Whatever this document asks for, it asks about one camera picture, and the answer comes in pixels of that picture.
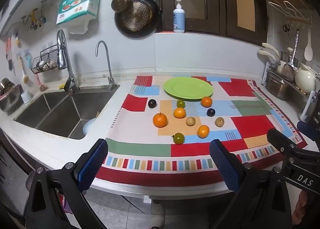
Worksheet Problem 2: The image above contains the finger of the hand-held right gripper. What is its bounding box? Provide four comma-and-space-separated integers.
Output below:
297, 121, 320, 142
267, 129, 320, 167

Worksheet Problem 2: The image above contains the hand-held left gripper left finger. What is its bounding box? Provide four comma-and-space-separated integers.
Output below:
25, 139, 108, 229

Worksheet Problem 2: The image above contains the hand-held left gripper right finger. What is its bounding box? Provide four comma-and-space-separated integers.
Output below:
209, 139, 293, 229

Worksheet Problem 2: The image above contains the orange with stem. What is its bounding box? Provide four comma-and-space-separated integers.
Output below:
153, 112, 168, 128

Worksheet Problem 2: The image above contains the green plate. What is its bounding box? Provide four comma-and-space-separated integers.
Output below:
163, 77, 214, 101

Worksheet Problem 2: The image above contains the person's right hand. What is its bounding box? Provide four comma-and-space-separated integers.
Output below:
292, 189, 316, 225

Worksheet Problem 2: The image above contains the colourful patchwork table mat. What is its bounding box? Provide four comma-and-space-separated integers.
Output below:
94, 75, 309, 187

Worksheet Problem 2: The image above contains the metal dish rack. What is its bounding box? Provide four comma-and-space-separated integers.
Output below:
262, 62, 318, 110

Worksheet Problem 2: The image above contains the white bowl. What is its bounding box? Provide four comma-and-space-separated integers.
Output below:
82, 118, 97, 135

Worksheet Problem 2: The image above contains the stainless steel pot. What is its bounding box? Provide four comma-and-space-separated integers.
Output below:
265, 72, 290, 101

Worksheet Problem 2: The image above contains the white ceramic pitcher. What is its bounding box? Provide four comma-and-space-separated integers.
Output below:
295, 63, 317, 94

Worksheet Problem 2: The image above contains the metal skimmer ladle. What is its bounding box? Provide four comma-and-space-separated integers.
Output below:
282, 29, 300, 82

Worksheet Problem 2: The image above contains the stainless steel sink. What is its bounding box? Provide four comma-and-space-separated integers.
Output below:
14, 89, 119, 140

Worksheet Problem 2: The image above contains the white rice paddle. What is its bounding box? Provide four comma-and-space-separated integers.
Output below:
304, 29, 313, 61

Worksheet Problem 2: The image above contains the thin chrome gooseneck faucet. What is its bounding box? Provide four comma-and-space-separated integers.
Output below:
96, 41, 117, 90

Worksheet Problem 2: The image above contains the yellow dish brush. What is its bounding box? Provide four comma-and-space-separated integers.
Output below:
19, 54, 30, 85

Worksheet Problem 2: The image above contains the steel pot stack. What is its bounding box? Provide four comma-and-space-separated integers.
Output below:
0, 77, 15, 95

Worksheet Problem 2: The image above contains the large chrome pull-down faucet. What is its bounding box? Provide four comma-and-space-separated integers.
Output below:
56, 29, 80, 93

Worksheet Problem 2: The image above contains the white blue soap bottle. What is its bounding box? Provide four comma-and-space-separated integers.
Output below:
173, 0, 186, 33

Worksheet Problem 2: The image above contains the golden perforated strainer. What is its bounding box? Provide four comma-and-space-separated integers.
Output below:
119, 1, 153, 32

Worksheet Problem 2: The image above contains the black frying pan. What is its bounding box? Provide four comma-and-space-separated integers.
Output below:
114, 0, 160, 38

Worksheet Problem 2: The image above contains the yellow hanging kitchen tool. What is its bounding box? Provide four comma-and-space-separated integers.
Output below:
21, 8, 38, 30

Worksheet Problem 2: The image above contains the grey hanging peeler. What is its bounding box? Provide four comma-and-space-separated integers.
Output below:
37, 0, 48, 23

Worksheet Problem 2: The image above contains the teal paper towel pack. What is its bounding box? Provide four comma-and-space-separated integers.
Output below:
56, 0, 102, 35

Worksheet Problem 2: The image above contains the white-handled knife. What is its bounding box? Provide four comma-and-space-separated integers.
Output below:
262, 43, 281, 57
257, 50, 278, 63

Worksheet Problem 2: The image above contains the white wall hook rack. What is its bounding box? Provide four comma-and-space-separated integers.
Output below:
267, 1, 313, 26

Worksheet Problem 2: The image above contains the black wire basket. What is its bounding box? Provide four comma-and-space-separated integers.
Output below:
31, 44, 66, 74

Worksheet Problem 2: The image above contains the dark wooden window frame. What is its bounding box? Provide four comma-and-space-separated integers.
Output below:
153, 0, 268, 45

